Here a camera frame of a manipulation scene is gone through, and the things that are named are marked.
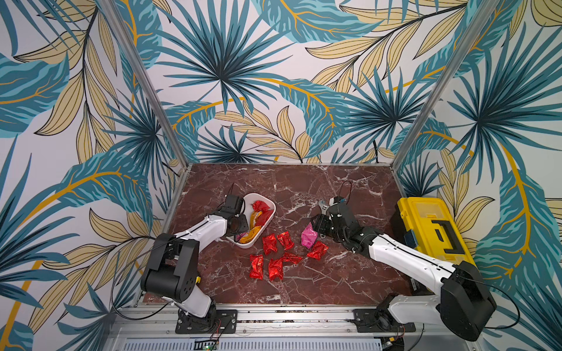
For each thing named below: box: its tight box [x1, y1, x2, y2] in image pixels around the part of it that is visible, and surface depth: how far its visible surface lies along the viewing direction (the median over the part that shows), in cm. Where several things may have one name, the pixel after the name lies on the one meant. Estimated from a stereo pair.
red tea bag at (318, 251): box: [306, 240, 330, 261], surface depth 89 cm
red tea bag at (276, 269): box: [268, 257, 284, 281], surface depth 84 cm
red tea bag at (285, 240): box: [276, 231, 295, 251], surface depth 92 cm
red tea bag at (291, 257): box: [281, 251, 303, 265], surface depth 87 cm
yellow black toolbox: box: [390, 196, 477, 267], surface depth 80 cm
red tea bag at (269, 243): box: [261, 233, 279, 256], surface depth 91 cm
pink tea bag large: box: [300, 222, 319, 249], surface depth 92 cm
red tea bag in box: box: [251, 200, 274, 227], surface depth 100 cm
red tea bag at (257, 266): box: [248, 254, 265, 281], surface depth 85 cm
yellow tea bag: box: [240, 210, 263, 244], surface depth 91 cm
